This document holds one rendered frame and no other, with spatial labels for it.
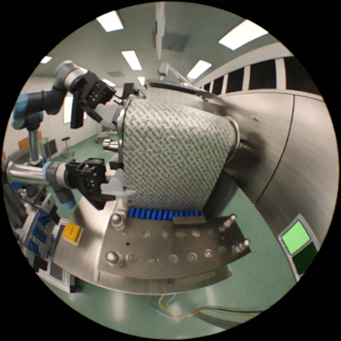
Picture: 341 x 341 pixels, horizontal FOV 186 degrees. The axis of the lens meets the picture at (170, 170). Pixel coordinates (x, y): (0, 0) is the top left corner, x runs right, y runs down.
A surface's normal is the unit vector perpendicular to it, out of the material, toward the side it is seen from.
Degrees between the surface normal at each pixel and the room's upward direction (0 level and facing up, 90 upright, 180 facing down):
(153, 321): 0
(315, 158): 90
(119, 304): 0
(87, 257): 0
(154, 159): 90
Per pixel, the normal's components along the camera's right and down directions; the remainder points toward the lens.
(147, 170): 0.10, 0.51
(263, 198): -0.98, -0.10
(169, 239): 0.17, -0.86
